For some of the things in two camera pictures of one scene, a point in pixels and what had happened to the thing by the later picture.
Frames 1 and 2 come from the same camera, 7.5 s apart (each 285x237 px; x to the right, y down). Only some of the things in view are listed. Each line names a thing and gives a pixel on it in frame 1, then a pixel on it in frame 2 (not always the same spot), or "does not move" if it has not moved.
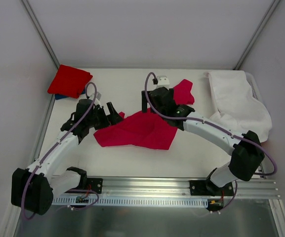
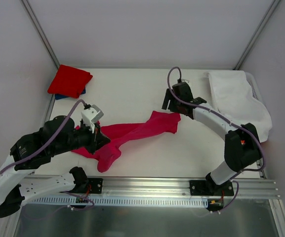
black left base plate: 96,184 does not move
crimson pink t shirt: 145,128 to 107,154
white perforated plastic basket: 255,89 does not move
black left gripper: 102,116 to 97,139
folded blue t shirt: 61,96 does not move
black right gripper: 155,94 to 171,103
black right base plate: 207,187 does not move
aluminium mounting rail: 255,189 does not move
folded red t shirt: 69,82 does not move
